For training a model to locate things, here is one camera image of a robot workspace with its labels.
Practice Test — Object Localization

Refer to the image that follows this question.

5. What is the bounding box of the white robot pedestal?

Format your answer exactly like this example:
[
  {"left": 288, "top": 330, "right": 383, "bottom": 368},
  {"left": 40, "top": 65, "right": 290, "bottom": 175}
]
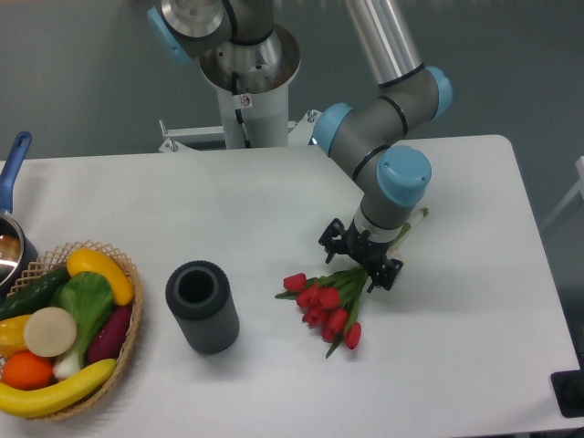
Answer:
[{"left": 159, "top": 84, "right": 321, "bottom": 152}]

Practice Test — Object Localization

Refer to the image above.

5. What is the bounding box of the yellow squash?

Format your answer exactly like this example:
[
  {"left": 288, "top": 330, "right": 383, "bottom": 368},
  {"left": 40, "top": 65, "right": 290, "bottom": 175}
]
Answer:
[{"left": 66, "top": 247, "right": 134, "bottom": 306}]

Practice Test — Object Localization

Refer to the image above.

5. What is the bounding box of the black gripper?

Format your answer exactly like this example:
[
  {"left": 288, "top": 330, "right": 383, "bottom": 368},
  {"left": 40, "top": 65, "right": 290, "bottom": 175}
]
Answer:
[{"left": 318, "top": 218, "right": 403, "bottom": 293}]

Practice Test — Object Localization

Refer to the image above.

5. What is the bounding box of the orange fruit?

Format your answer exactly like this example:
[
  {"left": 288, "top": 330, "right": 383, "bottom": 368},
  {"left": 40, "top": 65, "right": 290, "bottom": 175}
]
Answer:
[{"left": 1, "top": 351, "right": 53, "bottom": 391}]

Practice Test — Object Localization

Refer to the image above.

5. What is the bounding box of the dark grey ribbed vase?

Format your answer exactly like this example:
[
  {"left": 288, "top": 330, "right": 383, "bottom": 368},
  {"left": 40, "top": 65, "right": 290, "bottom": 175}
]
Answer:
[{"left": 165, "top": 260, "right": 240, "bottom": 355}]

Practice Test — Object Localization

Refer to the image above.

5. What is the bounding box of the white frame at right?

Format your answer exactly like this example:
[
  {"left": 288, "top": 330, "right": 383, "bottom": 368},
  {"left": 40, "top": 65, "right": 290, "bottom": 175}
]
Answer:
[{"left": 544, "top": 156, "right": 583, "bottom": 228}]

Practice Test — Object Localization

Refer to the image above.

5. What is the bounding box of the yellow bell pepper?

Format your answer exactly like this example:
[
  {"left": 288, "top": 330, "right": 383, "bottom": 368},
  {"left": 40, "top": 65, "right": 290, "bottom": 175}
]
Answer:
[{"left": 0, "top": 314, "right": 31, "bottom": 358}]

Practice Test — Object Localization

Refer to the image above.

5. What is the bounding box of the green bok choy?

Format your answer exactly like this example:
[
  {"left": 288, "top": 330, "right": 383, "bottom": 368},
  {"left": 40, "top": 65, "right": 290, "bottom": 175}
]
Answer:
[{"left": 51, "top": 272, "right": 114, "bottom": 381}]

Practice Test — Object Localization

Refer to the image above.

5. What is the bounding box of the dark green cucumber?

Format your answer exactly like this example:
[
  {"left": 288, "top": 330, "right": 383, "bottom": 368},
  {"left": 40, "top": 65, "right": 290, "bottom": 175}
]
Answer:
[{"left": 1, "top": 267, "right": 70, "bottom": 320}]

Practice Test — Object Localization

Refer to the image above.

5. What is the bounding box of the black device at edge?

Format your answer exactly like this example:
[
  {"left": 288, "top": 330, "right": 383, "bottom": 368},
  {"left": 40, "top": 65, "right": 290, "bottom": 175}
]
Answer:
[{"left": 550, "top": 370, "right": 584, "bottom": 418}]

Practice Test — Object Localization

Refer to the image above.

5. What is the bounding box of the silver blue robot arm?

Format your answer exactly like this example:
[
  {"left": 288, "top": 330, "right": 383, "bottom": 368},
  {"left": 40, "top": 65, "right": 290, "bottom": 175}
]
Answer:
[{"left": 147, "top": 1, "right": 453, "bottom": 289}]

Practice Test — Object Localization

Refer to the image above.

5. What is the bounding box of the blue handled saucepan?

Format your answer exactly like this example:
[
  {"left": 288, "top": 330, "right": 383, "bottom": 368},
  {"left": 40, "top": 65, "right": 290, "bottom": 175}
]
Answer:
[{"left": 1, "top": 131, "right": 37, "bottom": 302}]

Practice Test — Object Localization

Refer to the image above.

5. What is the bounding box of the red tulip bouquet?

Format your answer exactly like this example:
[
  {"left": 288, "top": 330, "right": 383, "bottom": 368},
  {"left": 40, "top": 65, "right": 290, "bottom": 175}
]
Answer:
[{"left": 275, "top": 207, "right": 430, "bottom": 357}]

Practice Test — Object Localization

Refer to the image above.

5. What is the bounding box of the beige round disc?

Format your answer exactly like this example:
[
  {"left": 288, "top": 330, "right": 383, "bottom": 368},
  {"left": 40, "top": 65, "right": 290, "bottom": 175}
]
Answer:
[{"left": 23, "top": 307, "right": 77, "bottom": 358}]

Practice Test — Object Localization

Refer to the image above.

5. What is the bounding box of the black cable on pedestal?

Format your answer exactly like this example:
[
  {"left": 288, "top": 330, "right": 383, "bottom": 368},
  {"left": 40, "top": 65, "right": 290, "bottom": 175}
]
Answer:
[{"left": 230, "top": 71, "right": 253, "bottom": 149}]

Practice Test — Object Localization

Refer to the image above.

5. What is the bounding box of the woven wicker basket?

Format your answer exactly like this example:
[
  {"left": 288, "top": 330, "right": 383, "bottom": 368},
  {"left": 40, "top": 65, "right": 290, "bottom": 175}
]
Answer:
[{"left": 8, "top": 241, "right": 143, "bottom": 421}]

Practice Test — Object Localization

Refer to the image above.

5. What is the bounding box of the yellow banana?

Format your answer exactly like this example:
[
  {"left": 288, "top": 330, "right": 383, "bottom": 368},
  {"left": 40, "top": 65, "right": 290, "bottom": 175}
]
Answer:
[{"left": 1, "top": 359, "right": 117, "bottom": 419}]

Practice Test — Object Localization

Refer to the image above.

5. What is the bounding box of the purple sweet potato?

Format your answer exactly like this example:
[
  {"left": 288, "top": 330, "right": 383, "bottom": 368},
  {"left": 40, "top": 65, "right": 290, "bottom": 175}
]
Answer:
[{"left": 87, "top": 307, "right": 131, "bottom": 364}]

